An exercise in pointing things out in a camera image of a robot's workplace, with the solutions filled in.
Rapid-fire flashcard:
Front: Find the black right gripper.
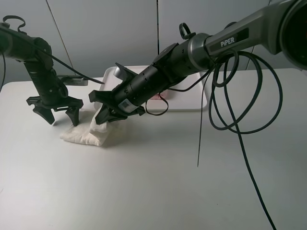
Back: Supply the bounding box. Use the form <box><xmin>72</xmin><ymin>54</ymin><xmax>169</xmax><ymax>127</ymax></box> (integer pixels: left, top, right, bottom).
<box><xmin>89</xmin><ymin>79</ymin><xmax>145</xmax><ymax>125</ymax></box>

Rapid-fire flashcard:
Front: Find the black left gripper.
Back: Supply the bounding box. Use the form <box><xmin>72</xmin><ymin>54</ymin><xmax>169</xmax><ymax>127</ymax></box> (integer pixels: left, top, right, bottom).
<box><xmin>26</xmin><ymin>96</ymin><xmax>83</xmax><ymax>127</ymax></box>

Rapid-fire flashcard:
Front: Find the cream white towel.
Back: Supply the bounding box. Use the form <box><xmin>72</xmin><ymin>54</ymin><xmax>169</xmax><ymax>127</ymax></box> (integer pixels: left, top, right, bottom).
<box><xmin>59</xmin><ymin>106</ymin><xmax>131</xmax><ymax>148</ymax></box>

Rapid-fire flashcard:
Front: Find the pink towel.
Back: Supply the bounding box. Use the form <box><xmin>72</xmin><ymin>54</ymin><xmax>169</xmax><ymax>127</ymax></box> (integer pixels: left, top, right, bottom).
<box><xmin>151</xmin><ymin>90</ymin><xmax>169</xmax><ymax>100</ymax></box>

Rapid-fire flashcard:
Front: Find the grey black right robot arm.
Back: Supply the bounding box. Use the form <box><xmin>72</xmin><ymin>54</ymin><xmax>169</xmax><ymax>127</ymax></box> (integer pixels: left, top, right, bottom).
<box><xmin>89</xmin><ymin>0</ymin><xmax>307</xmax><ymax>125</ymax></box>

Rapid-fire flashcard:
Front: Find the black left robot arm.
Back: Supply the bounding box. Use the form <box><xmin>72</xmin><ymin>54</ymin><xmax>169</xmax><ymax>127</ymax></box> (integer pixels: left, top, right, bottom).
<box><xmin>0</xmin><ymin>15</ymin><xmax>83</xmax><ymax>126</ymax></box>

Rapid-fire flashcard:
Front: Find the white rectangular plastic tray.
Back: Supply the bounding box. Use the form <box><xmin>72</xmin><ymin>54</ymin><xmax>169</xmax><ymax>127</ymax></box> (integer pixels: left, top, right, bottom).
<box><xmin>100</xmin><ymin>67</ymin><xmax>207</xmax><ymax>113</ymax></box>

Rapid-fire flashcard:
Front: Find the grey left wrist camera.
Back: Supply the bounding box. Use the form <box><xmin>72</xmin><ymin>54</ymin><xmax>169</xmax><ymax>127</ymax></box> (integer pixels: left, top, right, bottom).
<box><xmin>57</xmin><ymin>75</ymin><xmax>88</xmax><ymax>86</ymax></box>

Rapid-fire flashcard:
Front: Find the black left camera cable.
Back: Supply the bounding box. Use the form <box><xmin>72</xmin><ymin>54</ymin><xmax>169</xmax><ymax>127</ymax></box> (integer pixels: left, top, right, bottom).
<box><xmin>0</xmin><ymin>15</ymin><xmax>105</xmax><ymax>101</ymax></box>

